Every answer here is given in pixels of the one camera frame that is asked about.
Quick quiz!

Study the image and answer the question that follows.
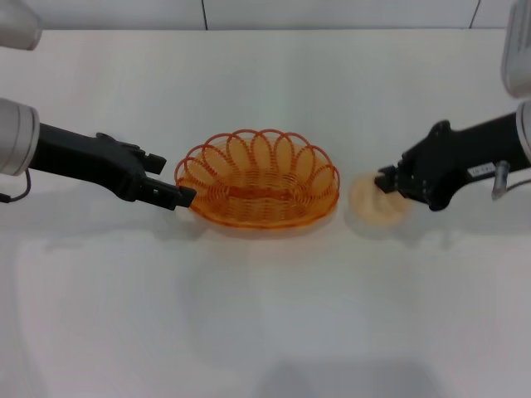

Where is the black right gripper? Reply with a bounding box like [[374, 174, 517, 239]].
[[374, 111, 527, 213]]

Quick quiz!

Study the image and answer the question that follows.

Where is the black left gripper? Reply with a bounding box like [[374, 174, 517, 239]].
[[28, 122, 197, 211]]

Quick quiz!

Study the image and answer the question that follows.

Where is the pale round bread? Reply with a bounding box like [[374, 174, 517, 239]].
[[347, 172, 414, 228]]

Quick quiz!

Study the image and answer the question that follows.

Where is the orange wire basket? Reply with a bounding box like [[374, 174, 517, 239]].
[[174, 129, 340, 231]]

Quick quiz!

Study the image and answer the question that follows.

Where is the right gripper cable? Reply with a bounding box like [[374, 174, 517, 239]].
[[490, 160, 531, 201]]

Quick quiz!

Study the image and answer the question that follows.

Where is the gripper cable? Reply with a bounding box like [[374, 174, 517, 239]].
[[490, 160, 531, 201], [0, 168, 33, 204]]

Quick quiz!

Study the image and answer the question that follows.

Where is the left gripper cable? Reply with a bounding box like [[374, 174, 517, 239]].
[[0, 168, 33, 204]]

